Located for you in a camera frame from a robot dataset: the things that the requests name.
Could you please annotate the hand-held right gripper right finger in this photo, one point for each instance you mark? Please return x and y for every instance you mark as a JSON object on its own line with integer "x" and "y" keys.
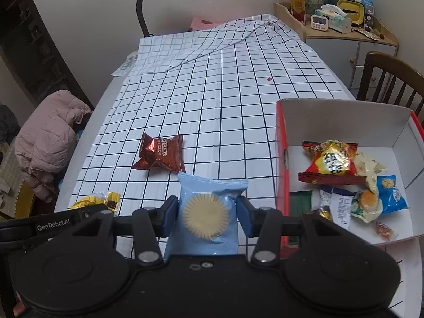
{"x": 244, "y": 217}

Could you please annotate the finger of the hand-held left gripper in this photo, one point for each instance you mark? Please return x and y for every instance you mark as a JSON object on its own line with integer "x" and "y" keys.
{"x": 91, "y": 210}

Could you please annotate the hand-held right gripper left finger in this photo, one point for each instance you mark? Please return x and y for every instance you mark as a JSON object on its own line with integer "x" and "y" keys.
{"x": 170, "y": 217}

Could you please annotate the yellow brown snack packet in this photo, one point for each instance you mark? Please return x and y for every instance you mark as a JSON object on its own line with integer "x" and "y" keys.
{"x": 113, "y": 200}

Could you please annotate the light blue biscuit packet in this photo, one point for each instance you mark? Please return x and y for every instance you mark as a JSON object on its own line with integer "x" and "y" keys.
{"x": 205, "y": 188}

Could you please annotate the small dark brown packet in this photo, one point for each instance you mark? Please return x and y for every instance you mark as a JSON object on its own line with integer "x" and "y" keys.
{"x": 324, "y": 212}

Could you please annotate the red yellow chips bag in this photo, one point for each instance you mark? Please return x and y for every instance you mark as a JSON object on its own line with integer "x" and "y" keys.
{"x": 328, "y": 167}

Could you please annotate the white cardboard box red sides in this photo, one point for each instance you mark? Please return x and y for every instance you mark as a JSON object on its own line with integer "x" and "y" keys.
{"x": 347, "y": 122}

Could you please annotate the blue cookie snack packet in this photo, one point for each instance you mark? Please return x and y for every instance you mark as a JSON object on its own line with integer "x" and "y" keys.
{"x": 394, "y": 193}

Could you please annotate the yellow cushioned chair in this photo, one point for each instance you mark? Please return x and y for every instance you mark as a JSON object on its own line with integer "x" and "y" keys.
{"x": 20, "y": 202}

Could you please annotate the brown cookie snack packet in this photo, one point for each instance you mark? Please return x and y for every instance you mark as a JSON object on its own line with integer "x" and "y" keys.
{"x": 159, "y": 154}

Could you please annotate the pink padded jacket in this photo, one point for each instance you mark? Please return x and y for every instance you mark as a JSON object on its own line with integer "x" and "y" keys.
{"x": 49, "y": 129}

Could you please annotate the dark clothes pile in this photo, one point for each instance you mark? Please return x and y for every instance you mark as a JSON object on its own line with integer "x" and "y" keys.
{"x": 8, "y": 122}

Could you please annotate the clear yolk pastry packet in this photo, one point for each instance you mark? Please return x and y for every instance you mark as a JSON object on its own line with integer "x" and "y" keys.
{"x": 366, "y": 202}

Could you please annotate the white checkered tablecloth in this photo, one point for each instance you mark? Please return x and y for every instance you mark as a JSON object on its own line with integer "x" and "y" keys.
{"x": 215, "y": 89}

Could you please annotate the small orange candy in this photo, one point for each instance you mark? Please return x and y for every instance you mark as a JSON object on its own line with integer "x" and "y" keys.
{"x": 384, "y": 230}

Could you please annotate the printed paper sheet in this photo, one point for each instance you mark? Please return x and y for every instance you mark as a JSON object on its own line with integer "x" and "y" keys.
{"x": 126, "y": 64}

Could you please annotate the dark bookshelf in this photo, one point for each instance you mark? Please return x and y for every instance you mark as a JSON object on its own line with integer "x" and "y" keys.
{"x": 33, "y": 39}

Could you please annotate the white cabinet wooden top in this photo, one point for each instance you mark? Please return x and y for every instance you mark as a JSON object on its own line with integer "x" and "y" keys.
{"x": 331, "y": 49}

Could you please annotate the dark wooden chair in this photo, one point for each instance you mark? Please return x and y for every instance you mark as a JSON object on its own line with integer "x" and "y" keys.
{"x": 381, "y": 59}

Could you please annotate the small white timer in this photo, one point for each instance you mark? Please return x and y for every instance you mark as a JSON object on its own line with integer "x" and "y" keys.
{"x": 319, "y": 22}

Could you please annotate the pale green tissue box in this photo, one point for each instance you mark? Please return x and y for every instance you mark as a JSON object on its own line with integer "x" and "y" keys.
{"x": 336, "y": 20}

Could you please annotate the orange liquid bottle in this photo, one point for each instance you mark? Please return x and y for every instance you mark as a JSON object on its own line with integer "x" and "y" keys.
{"x": 298, "y": 3}

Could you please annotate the small packets on cabinet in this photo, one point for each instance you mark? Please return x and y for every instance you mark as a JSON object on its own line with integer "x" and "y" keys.
{"x": 367, "y": 33}

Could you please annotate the yellow box black slot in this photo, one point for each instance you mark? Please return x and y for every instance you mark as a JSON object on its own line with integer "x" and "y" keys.
{"x": 351, "y": 11}

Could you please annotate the grey patterned box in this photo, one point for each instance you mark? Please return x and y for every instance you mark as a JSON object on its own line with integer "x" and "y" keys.
{"x": 368, "y": 16}

